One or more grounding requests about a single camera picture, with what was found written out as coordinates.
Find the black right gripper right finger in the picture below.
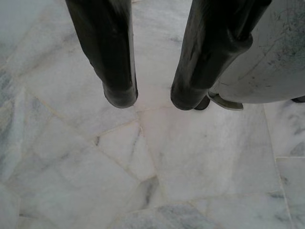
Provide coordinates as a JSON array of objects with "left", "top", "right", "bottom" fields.
[{"left": 171, "top": 0, "right": 272, "bottom": 111}]

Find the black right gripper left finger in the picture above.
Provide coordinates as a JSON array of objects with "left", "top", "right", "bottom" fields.
[{"left": 65, "top": 0, "right": 139, "bottom": 107}]

